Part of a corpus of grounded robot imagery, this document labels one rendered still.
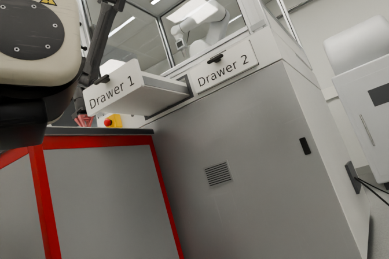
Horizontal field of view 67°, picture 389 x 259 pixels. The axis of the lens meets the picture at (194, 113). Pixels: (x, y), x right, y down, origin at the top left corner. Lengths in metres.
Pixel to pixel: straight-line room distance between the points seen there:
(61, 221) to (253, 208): 0.67
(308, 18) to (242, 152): 3.71
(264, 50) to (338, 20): 3.51
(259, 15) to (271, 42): 0.13
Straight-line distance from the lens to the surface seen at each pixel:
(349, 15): 4.68
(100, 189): 1.10
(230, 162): 1.21
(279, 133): 1.14
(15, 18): 0.51
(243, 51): 1.21
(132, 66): 1.07
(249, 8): 1.27
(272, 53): 1.18
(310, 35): 4.64
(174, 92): 1.22
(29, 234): 1.06
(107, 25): 1.37
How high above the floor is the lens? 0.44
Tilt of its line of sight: 14 degrees up
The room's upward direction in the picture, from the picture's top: 17 degrees counter-clockwise
